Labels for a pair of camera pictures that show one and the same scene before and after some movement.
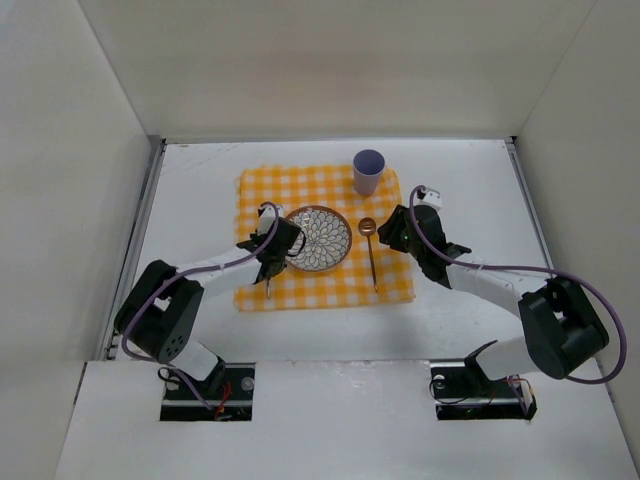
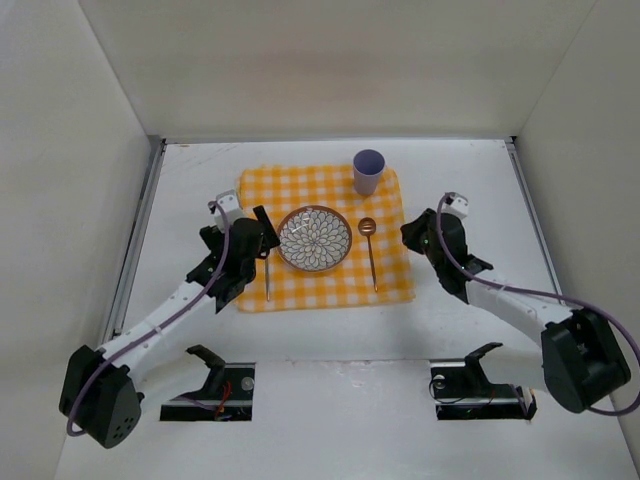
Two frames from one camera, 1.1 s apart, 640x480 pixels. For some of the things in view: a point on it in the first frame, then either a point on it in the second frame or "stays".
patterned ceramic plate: [328, 238] stays
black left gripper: [273, 265] to [258, 234]
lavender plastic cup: [367, 165] stays
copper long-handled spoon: [367, 227] stays
